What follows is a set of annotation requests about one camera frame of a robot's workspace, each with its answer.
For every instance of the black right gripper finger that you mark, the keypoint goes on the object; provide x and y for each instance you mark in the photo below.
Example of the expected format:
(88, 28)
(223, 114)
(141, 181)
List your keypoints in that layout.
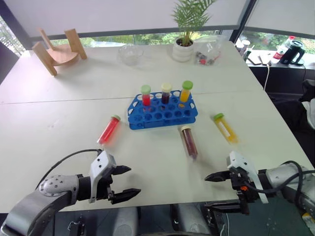
(226, 207)
(219, 177)

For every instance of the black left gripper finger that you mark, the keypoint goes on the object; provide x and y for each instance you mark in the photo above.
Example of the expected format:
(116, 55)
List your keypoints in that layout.
(121, 169)
(125, 194)

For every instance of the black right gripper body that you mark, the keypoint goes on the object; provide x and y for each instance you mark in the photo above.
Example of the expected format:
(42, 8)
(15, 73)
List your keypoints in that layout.
(242, 190)

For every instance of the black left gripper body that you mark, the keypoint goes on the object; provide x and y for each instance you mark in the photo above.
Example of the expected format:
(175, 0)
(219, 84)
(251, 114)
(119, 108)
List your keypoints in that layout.
(103, 186)

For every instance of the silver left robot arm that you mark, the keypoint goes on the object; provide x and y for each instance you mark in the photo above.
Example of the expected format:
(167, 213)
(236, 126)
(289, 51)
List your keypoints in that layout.
(49, 189)

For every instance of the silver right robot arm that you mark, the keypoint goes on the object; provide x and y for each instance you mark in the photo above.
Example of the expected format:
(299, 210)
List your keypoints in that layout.
(280, 175)

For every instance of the red tube green cap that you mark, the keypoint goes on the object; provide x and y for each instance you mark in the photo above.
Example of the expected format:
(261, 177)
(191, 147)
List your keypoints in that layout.
(109, 130)
(146, 97)

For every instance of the dark purple tube cream cap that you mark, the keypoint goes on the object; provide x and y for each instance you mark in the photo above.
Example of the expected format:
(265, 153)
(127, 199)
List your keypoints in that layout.
(190, 142)
(166, 94)

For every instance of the orange tube green cap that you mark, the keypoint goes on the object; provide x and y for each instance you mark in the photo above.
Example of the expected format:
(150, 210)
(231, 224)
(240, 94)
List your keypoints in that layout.
(226, 129)
(185, 93)

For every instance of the blue test tube rack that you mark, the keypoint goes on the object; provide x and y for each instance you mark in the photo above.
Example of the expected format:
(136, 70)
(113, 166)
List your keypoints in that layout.
(162, 119)

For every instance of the yellow tag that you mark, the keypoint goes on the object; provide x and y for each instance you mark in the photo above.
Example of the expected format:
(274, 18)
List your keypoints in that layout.
(308, 217)

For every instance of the clear glass bowl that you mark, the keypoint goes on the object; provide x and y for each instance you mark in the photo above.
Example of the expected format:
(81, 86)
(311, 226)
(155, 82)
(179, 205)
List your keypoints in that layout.
(131, 55)

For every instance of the brown flat boards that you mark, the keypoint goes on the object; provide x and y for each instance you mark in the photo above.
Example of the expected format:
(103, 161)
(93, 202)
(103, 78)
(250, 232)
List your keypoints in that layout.
(258, 59)

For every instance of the clear plastic bag with parts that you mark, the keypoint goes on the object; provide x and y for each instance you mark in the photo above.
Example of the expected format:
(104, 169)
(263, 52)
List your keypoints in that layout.
(209, 52)

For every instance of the wooden stand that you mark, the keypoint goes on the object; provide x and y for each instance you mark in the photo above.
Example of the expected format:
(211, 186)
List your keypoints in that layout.
(62, 55)

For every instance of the white ribbed plant pot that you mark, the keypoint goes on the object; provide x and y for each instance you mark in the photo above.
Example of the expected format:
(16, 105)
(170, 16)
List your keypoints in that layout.
(182, 52)

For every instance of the paper cup with lid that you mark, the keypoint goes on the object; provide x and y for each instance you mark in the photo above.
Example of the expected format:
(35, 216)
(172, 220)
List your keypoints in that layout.
(245, 48)

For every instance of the plastic bottle red label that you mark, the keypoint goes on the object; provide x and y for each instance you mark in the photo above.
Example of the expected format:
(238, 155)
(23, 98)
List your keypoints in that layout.
(279, 54)

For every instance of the dark green jug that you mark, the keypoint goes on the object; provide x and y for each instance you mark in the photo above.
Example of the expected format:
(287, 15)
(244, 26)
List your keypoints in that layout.
(294, 52)

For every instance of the green palm plant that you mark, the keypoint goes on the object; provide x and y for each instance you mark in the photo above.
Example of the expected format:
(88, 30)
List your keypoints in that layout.
(190, 14)

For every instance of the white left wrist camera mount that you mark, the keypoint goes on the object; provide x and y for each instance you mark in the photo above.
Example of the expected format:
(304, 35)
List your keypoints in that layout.
(98, 164)

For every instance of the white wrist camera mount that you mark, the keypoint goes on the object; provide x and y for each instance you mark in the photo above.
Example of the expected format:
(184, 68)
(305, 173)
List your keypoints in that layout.
(240, 159)
(98, 164)

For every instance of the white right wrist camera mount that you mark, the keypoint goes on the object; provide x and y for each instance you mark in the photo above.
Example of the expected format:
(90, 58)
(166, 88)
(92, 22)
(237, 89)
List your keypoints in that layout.
(240, 159)

